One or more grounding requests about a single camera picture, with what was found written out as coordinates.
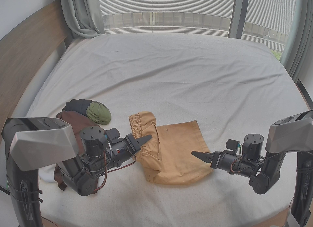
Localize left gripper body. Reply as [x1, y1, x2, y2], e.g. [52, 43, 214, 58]
[108, 134, 143, 169]

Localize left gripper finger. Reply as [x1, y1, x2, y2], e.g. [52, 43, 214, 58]
[136, 135, 153, 147]

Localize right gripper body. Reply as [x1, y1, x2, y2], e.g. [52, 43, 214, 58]
[210, 151, 242, 172]

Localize tan shorts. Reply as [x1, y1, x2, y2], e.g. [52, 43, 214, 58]
[128, 110, 213, 185]

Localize bed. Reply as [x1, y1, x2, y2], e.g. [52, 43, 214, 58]
[0, 0, 313, 227]

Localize green garment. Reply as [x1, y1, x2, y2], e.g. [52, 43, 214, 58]
[86, 101, 112, 125]

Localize brown garment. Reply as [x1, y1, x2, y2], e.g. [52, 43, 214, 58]
[53, 110, 103, 192]

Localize black garment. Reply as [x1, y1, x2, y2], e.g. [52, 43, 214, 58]
[62, 99, 94, 119]

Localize white garment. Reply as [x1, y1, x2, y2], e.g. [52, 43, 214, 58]
[39, 165, 58, 183]

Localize window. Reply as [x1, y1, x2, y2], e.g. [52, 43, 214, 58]
[94, 0, 297, 53]

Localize grey-green curtain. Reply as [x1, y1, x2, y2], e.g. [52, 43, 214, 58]
[279, 0, 313, 82]
[57, 0, 105, 39]

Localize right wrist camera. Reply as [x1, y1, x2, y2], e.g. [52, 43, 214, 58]
[225, 139, 241, 154]

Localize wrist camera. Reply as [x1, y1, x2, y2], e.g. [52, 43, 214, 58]
[105, 128, 124, 143]
[225, 139, 241, 154]

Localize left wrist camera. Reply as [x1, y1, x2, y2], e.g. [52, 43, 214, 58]
[105, 128, 124, 143]

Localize black cable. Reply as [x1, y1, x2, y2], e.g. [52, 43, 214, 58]
[41, 217, 60, 227]

